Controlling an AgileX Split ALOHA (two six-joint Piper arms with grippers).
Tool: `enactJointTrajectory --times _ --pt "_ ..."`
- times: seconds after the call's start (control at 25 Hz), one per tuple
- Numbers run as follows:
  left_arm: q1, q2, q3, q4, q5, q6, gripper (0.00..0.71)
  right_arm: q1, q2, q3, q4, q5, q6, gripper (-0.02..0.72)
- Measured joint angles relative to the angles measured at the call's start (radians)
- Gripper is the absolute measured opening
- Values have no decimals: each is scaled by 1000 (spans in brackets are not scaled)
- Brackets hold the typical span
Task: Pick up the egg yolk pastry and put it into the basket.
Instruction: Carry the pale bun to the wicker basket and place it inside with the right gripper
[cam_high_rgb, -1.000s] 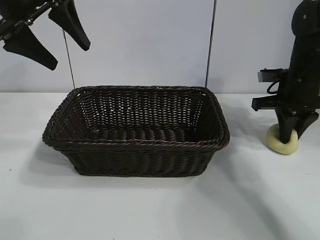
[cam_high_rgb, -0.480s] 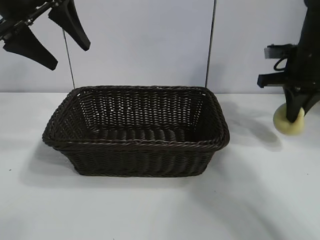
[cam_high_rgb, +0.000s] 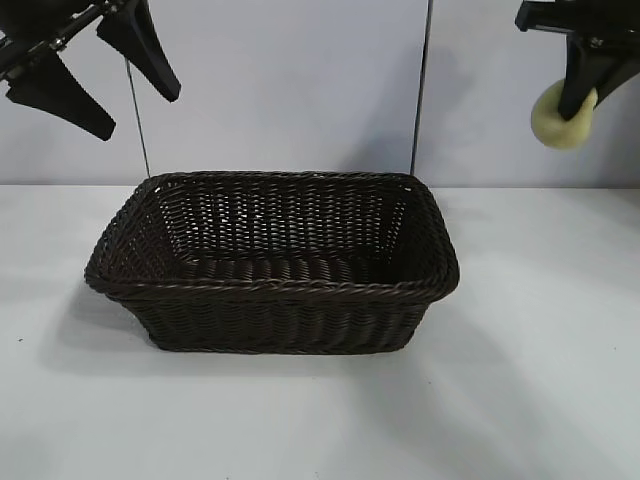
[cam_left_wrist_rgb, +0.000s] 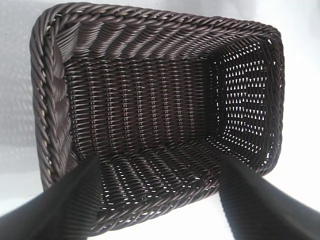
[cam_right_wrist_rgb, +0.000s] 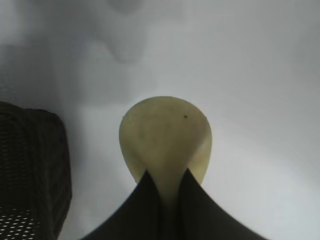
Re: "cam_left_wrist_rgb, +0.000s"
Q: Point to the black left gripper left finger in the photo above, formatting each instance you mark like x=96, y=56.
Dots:
x=55, y=207

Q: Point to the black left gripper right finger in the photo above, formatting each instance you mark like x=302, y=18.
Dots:
x=262, y=207

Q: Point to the dark brown woven basket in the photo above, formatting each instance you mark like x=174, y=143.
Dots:
x=150, y=100

